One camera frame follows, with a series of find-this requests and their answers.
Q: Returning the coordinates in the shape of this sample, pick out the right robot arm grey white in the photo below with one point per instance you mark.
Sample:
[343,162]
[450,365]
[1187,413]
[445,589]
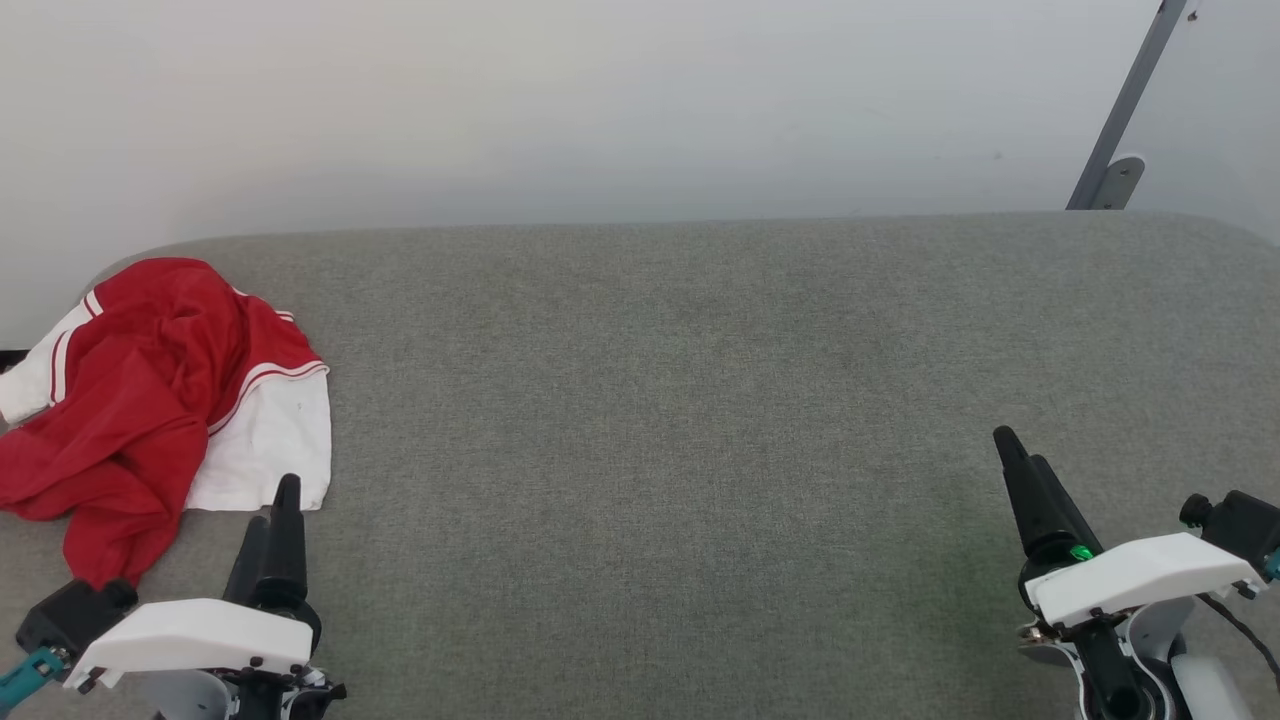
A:
[1210,690]

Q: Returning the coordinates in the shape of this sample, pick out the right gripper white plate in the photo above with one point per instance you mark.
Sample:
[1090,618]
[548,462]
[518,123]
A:
[1140,575]

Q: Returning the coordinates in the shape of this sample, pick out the left camera teal connector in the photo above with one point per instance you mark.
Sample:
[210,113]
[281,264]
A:
[28,678]

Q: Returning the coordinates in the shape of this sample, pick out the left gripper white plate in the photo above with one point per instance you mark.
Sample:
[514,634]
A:
[190,635]

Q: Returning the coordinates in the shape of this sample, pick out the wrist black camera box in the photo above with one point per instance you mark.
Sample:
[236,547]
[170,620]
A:
[1240,525]
[70,615]

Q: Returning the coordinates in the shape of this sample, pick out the camera teal connector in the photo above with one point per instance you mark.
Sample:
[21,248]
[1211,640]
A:
[1273,568]
[28,678]

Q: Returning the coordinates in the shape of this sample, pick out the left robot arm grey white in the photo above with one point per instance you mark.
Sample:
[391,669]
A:
[190,698]

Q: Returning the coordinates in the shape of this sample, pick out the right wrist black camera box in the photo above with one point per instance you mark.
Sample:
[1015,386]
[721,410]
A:
[1240,525]

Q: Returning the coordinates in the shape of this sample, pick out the grey fabric sofa surface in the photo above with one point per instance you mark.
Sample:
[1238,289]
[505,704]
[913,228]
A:
[700,450]

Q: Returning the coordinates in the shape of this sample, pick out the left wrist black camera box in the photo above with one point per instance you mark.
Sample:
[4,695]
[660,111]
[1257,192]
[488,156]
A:
[70,615]

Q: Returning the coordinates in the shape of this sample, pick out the red and white shirt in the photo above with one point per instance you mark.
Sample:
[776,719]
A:
[130,400]

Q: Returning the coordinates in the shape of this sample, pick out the grey metal bar bracket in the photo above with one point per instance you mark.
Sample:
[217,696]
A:
[1120,120]

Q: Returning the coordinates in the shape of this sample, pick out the right camera teal connector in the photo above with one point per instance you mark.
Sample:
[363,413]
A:
[1273,568]

